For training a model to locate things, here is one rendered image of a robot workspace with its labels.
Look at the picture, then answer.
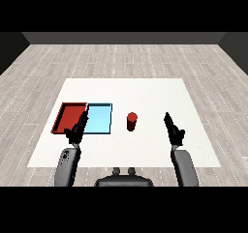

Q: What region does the dark grey robot body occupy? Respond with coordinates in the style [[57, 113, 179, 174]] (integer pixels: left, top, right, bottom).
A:
[[94, 166, 155, 188]]

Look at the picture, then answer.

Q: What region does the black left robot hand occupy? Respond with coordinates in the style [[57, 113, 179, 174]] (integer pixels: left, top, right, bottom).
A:
[[63, 110, 89, 146]]

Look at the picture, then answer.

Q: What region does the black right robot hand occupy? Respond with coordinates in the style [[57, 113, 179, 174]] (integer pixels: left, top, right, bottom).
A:
[[163, 111, 186, 147]]

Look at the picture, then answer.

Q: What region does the small red can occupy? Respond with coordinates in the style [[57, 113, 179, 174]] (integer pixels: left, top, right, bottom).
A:
[[126, 111, 139, 132]]

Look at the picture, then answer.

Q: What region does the shallow open red box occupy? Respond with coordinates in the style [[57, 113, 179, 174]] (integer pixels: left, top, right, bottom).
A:
[[50, 102, 88, 135]]

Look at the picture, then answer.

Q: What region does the shallow open light blue box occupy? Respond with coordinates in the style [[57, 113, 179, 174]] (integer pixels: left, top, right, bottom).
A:
[[81, 102, 113, 135]]

